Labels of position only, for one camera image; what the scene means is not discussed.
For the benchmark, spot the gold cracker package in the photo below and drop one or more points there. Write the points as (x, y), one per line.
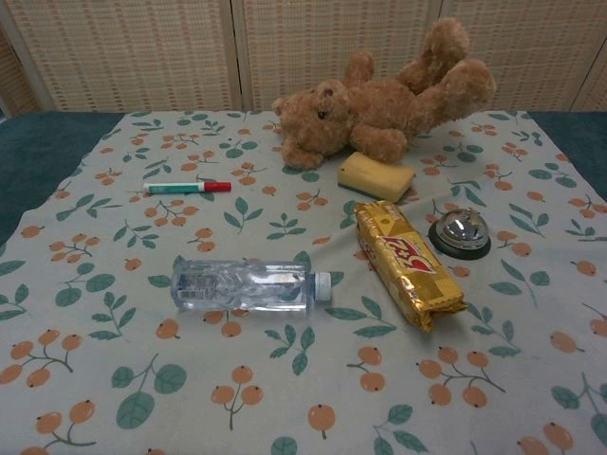
(403, 260)

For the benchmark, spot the silver desk bell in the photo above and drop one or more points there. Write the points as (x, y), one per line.
(459, 231)

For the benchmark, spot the green white red-capped marker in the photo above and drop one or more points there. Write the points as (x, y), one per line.
(180, 188)

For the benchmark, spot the clear plastic water bottle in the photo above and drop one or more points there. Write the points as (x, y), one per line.
(242, 289)

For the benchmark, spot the woven folding screen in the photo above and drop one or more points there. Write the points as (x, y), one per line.
(142, 52)

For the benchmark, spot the brown teddy bear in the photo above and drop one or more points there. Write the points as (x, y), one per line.
(374, 114)

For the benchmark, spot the yellow green sponge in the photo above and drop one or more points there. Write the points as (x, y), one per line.
(374, 176)

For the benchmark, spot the floral fruit-print tablecloth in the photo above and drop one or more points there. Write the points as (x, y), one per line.
(142, 379)

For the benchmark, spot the teal table cover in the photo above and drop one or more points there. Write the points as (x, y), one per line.
(42, 142)

